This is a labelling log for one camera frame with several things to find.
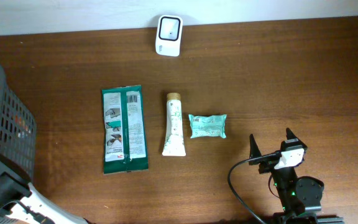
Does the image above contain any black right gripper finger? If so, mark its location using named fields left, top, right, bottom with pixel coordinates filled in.
left=249, top=134, right=262, bottom=165
left=285, top=128, right=299, bottom=142

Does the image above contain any mint green wipes packet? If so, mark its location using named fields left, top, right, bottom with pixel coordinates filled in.
left=188, top=114, right=227, bottom=139

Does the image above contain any white tube with cork cap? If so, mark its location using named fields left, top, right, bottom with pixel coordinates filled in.
left=162, top=93, right=186, bottom=157

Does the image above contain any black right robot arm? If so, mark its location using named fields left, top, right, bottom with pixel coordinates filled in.
left=249, top=128, right=344, bottom=223

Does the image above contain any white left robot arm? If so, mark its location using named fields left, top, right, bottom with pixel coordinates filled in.
left=0, top=154, right=89, bottom=224

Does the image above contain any white barcode scanner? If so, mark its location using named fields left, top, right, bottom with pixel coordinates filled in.
left=155, top=15, right=183, bottom=57

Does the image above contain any grey plastic basket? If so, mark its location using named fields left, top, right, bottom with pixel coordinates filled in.
left=0, top=66, right=37, bottom=179

